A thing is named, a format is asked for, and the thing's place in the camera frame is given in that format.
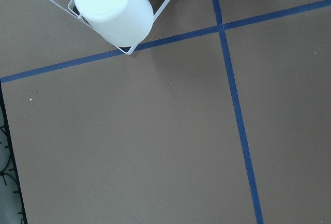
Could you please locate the white upturned cup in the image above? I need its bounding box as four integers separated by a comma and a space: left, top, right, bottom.
74, 0, 154, 47

